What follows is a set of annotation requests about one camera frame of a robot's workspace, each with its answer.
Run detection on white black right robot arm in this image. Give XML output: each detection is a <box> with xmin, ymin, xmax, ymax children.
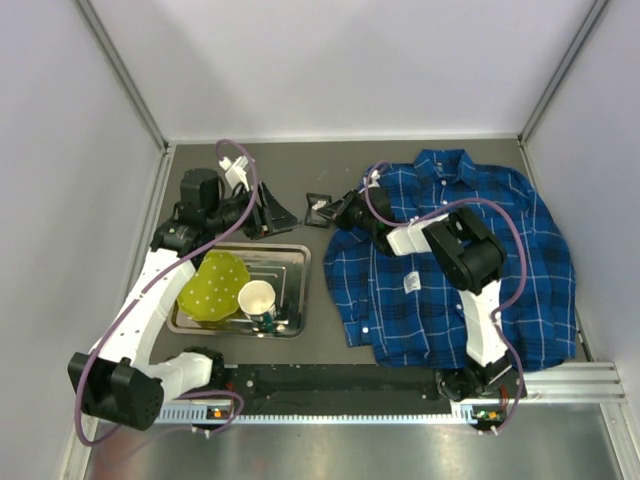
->
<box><xmin>309</xmin><ymin>188</ymin><xmax>514</xmax><ymax>401</ymax></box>

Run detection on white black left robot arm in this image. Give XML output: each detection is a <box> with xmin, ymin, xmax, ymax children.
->
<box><xmin>67</xmin><ymin>167</ymin><xmax>298</xmax><ymax>430</ymax></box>

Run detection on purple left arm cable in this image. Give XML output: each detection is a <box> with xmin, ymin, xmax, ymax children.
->
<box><xmin>73</xmin><ymin>138</ymin><xmax>261</xmax><ymax>447</ymax></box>

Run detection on silver metal tray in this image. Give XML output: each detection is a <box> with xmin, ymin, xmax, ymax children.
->
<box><xmin>166</xmin><ymin>242</ymin><xmax>311</xmax><ymax>339</ymax></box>

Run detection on green dotted plate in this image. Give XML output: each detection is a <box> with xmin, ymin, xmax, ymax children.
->
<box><xmin>177</xmin><ymin>250</ymin><xmax>250</xmax><ymax>323</ymax></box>

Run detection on white slotted cable duct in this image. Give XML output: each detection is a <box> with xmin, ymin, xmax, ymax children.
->
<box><xmin>155</xmin><ymin>400</ymin><xmax>480</xmax><ymax>426</ymax></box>

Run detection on blue plaid shirt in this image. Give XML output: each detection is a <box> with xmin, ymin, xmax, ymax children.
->
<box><xmin>323</xmin><ymin>149</ymin><xmax>577</xmax><ymax>371</ymax></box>

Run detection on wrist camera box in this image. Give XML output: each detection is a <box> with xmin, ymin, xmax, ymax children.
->
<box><xmin>219</xmin><ymin>155</ymin><xmax>251</xmax><ymax>192</ymax></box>
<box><xmin>363</xmin><ymin>168</ymin><xmax>383</xmax><ymax>190</ymax></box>

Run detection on small black square tray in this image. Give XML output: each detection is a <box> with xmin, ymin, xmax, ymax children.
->
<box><xmin>304</xmin><ymin>192</ymin><xmax>332</xmax><ymax>229</ymax></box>

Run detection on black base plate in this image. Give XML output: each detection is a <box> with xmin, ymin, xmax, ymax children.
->
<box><xmin>223</xmin><ymin>364</ymin><xmax>519</xmax><ymax>400</ymax></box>

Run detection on aluminium front frame rail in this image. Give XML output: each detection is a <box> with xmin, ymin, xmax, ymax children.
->
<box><xmin>79</xmin><ymin>362</ymin><xmax>629</xmax><ymax>406</ymax></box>

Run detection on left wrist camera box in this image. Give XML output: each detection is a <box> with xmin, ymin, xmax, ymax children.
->
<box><xmin>219</xmin><ymin>155</ymin><xmax>251</xmax><ymax>192</ymax></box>

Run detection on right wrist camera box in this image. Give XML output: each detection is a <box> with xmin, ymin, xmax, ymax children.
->
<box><xmin>363</xmin><ymin>168</ymin><xmax>383</xmax><ymax>190</ymax></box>

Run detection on white paper cup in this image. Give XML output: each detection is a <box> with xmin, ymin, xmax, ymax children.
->
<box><xmin>238</xmin><ymin>280</ymin><xmax>277</xmax><ymax>325</ymax></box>

